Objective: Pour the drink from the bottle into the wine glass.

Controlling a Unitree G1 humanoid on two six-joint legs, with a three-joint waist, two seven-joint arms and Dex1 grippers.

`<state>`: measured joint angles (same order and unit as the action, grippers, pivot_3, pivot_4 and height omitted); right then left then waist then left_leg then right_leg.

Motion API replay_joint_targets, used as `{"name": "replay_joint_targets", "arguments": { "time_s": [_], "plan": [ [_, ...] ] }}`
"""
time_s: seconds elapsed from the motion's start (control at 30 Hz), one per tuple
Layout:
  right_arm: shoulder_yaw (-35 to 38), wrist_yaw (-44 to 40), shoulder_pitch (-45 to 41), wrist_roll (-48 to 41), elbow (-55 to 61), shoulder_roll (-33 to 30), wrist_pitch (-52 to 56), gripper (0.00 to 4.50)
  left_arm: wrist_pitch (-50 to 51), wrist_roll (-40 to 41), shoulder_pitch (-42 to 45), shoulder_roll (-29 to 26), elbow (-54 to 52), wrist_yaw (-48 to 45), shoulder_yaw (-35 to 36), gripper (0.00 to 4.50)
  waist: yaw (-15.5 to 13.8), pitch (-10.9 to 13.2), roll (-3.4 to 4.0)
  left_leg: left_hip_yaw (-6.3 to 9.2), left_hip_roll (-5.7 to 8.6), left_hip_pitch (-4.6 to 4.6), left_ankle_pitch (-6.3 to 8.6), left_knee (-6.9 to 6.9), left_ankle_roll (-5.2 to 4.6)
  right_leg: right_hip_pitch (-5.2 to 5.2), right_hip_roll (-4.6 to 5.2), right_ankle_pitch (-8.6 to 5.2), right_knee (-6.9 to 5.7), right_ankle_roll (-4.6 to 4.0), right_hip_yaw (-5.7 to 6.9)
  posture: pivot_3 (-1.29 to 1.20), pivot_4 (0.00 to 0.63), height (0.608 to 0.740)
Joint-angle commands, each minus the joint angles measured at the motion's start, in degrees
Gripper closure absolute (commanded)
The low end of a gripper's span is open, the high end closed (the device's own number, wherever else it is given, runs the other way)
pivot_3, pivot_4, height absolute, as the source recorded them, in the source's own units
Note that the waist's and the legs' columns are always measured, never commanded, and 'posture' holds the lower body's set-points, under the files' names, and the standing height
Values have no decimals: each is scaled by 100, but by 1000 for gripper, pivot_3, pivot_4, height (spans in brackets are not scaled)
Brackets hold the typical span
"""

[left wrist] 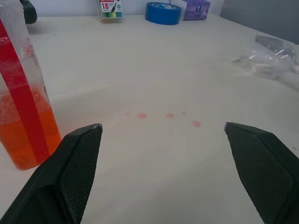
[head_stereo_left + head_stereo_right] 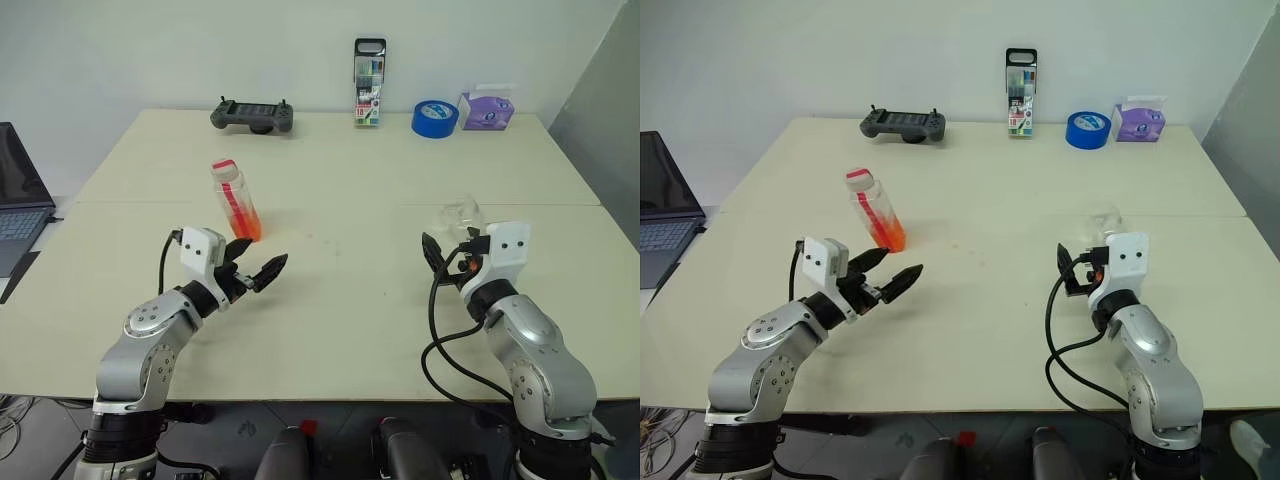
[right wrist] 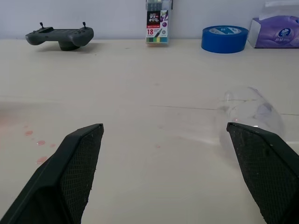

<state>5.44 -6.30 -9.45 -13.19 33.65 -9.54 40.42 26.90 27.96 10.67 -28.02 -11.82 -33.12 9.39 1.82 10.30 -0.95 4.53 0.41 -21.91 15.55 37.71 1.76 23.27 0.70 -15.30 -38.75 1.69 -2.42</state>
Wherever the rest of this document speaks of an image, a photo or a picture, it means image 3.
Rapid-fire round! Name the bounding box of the blue tape roll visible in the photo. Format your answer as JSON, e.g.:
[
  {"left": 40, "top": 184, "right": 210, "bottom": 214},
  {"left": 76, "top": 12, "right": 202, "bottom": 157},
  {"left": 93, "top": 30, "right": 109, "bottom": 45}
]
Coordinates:
[{"left": 201, "top": 25, "right": 249, "bottom": 54}]

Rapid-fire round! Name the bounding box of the purple tissue box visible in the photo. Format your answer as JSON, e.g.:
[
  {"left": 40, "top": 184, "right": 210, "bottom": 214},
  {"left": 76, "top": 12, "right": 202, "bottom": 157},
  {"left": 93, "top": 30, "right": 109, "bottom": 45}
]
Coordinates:
[{"left": 247, "top": 10, "right": 299, "bottom": 49}]

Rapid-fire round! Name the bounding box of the grey handheld remote controller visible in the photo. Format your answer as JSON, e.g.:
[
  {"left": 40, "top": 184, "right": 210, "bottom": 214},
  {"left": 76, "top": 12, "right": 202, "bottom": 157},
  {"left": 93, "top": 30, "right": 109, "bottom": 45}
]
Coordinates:
[{"left": 25, "top": 22, "right": 94, "bottom": 51}]

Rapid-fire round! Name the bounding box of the clear plastic cup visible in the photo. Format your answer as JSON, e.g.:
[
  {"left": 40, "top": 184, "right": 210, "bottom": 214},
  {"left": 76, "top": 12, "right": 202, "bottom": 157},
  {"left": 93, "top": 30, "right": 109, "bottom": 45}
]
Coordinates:
[{"left": 216, "top": 86, "right": 285, "bottom": 143}]

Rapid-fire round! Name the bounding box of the marker pen set box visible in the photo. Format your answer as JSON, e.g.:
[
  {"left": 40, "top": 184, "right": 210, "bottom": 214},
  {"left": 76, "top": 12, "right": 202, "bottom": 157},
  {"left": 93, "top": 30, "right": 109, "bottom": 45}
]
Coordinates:
[{"left": 145, "top": 0, "right": 174, "bottom": 47}]

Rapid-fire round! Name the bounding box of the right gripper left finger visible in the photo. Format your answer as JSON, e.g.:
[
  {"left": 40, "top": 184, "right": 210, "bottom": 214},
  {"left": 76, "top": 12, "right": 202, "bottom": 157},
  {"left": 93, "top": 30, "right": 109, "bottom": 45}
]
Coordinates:
[{"left": 0, "top": 123, "right": 104, "bottom": 224}]

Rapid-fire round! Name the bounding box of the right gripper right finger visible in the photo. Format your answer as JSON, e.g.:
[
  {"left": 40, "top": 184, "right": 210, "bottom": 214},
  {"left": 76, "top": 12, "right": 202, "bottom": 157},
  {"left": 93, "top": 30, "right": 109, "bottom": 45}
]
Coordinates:
[{"left": 226, "top": 122, "right": 299, "bottom": 224}]

